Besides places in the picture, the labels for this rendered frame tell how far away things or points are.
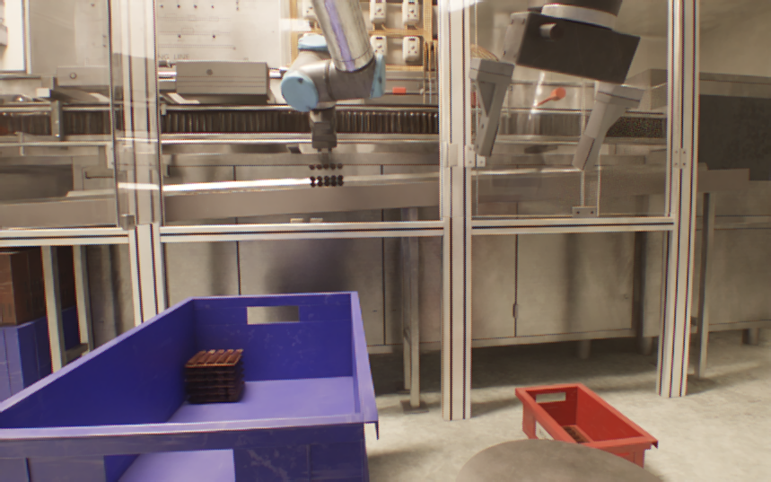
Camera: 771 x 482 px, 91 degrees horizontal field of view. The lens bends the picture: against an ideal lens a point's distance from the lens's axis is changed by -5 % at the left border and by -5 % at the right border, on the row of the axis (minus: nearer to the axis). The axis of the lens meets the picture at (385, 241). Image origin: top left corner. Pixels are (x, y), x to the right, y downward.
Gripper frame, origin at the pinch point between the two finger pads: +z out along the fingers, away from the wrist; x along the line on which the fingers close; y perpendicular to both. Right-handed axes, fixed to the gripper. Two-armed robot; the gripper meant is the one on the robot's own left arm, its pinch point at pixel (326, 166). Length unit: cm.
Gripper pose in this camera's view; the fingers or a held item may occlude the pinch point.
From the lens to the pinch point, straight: 124.0
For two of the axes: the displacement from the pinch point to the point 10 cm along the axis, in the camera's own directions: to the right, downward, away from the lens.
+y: -1.3, -7.6, 6.4
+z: -0.5, 6.5, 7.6
